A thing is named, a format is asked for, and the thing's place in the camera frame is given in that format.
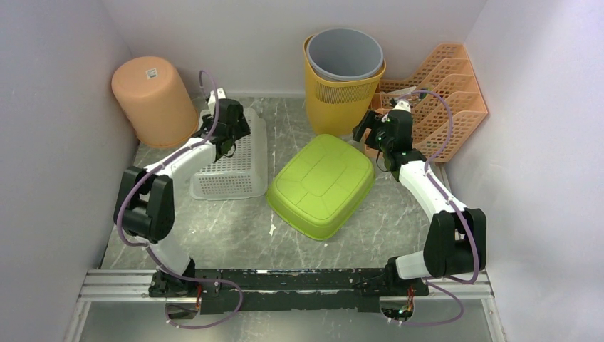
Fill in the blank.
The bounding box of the large orange plastic bucket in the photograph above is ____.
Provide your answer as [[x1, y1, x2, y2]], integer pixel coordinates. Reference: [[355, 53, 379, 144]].
[[111, 56, 199, 148]]

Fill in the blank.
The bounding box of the white perforated tray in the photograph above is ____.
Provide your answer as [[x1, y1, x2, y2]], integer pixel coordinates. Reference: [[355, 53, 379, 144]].
[[189, 108, 268, 200]]

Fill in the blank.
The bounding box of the green plastic basin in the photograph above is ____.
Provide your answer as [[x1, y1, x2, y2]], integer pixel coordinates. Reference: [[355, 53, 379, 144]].
[[266, 134, 375, 241]]

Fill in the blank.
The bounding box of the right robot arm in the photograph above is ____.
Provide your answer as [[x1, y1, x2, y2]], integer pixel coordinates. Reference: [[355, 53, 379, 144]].
[[353, 110, 486, 295]]

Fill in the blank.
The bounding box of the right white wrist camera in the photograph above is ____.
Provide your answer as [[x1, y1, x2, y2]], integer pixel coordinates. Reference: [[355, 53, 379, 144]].
[[391, 100, 412, 113]]

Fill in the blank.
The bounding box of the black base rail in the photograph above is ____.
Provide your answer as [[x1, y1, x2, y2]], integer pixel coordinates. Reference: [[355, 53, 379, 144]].
[[148, 266, 429, 314]]

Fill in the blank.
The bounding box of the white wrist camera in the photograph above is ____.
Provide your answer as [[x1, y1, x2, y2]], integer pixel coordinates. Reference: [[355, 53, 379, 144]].
[[207, 88, 226, 116], [391, 100, 412, 113]]

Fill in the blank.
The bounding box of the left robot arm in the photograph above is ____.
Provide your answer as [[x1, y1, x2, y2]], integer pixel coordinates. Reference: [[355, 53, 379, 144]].
[[113, 98, 251, 296]]

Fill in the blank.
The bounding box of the orange plastic file organizer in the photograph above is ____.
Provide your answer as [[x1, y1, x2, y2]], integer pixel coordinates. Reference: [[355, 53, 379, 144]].
[[369, 43, 488, 164]]

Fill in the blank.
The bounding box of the yellow slatted waste basket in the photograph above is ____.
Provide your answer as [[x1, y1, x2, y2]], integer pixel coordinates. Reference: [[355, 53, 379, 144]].
[[303, 36, 386, 136]]

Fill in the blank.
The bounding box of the grey plastic bucket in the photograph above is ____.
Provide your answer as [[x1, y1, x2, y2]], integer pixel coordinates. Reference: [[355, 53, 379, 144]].
[[305, 28, 385, 82]]

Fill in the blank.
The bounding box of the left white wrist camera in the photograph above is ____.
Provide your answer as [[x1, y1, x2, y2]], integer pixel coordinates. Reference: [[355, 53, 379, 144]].
[[207, 88, 226, 116]]

